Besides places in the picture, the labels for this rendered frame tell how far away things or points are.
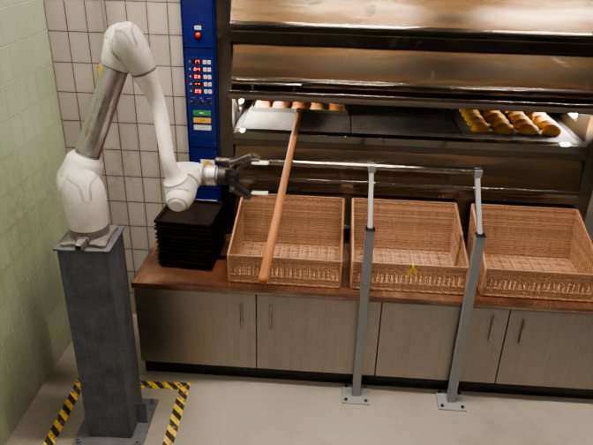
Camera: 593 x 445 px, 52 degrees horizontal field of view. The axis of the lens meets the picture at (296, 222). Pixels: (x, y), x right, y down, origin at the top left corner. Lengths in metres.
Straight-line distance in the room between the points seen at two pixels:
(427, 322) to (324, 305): 0.50
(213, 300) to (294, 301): 0.40
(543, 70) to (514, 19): 0.29
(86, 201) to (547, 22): 2.18
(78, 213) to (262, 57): 1.20
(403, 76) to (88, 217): 1.60
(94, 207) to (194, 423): 1.20
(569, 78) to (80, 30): 2.36
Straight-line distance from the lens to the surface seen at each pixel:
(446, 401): 3.28
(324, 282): 2.93
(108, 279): 2.53
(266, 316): 3.00
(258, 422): 3.07
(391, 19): 3.00
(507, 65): 3.16
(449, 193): 3.30
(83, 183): 2.43
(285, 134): 3.15
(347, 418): 3.11
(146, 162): 3.35
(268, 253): 1.96
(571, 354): 3.29
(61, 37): 3.31
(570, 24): 3.18
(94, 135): 2.59
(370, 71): 3.05
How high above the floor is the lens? 2.16
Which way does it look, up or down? 27 degrees down
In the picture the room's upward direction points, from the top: 2 degrees clockwise
